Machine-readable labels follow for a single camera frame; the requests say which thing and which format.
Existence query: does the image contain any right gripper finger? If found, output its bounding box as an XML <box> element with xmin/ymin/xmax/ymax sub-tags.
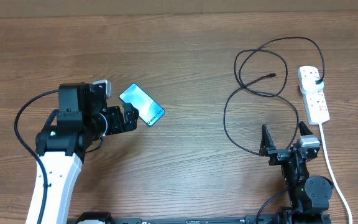
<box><xmin>298</xmin><ymin>121</ymin><xmax>313</xmax><ymax>136</ymax></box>
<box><xmin>259</xmin><ymin>124</ymin><xmax>275</xmax><ymax>152</ymax></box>

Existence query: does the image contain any Galaxy smartphone with blue screen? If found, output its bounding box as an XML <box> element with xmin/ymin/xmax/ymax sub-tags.
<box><xmin>119</xmin><ymin>83</ymin><xmax>165</xmax><ymax>127</ymax></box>

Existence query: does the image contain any black USB charging cable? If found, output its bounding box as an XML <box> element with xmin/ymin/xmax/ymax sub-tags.
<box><xmin>223</xmin><ymin>36</ymin><xmax>326</xmax><ymax>157</ymax></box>

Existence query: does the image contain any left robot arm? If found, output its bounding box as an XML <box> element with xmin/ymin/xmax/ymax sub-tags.
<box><xmin>26</xmin><ymin>80</ymin><xmax>139</xmax><ymax>223</ymax></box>

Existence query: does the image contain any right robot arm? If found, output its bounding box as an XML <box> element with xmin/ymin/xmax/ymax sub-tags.
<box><xmin>255</xmin><ymin>122</ymin><xmax>334</xmax><ymax>223</ymax></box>

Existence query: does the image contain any white charger plug adapter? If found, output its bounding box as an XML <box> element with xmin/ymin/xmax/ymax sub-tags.
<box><xmin>300</xmin><ymin>77</ymin><xmax>324</xmax><ymax>94</ymax></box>

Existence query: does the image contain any white power strip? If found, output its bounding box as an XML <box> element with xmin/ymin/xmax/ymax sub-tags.
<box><xmin>297</xmin><ymin>65</ymin><xmax>330</xmax><ymax>125</ymax></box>

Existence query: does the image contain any white power strip cord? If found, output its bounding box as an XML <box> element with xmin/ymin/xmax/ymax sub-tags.
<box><xmin>318</xmin><ymin>122</ymin><xmax>354</xmax><ymax>224</ymax></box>

